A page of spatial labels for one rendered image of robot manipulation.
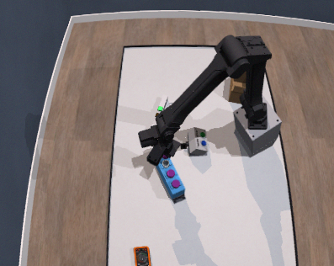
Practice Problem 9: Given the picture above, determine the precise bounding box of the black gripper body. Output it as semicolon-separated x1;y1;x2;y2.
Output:
160;138;180;157

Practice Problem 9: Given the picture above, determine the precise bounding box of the small brown cardboard box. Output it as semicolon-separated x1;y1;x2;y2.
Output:
228;73;246;104

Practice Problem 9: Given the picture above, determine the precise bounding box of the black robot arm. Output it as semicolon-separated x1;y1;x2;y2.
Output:
138;35;272;166

